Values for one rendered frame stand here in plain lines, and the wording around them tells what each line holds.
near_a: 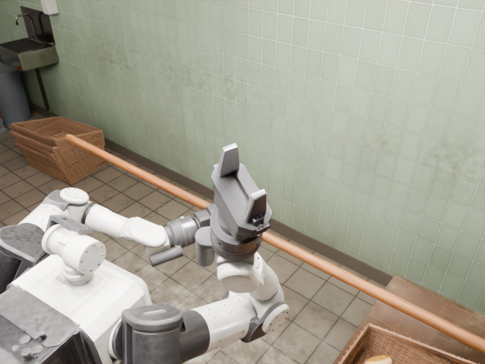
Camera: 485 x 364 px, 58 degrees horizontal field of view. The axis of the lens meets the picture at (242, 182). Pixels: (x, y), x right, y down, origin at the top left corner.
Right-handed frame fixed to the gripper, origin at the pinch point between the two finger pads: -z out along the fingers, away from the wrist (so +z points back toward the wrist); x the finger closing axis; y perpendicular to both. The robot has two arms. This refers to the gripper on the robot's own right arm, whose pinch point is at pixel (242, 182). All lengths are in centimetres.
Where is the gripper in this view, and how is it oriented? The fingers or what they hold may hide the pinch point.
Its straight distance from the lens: 60.5
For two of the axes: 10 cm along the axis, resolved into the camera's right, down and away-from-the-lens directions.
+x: -4.6, -7.6, 4.6
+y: 8.9, -3.5, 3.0
